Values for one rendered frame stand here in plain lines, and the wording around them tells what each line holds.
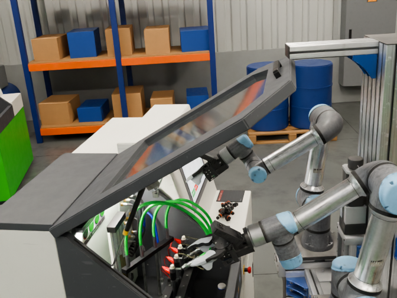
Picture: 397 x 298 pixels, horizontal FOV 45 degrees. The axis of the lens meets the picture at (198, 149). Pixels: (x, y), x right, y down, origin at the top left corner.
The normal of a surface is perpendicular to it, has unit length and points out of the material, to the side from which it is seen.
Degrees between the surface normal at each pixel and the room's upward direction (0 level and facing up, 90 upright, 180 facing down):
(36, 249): 90
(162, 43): 90
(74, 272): 90
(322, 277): 0
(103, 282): 90
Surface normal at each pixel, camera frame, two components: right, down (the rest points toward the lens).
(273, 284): -0.07, -0.94
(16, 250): -0.18, 0.35
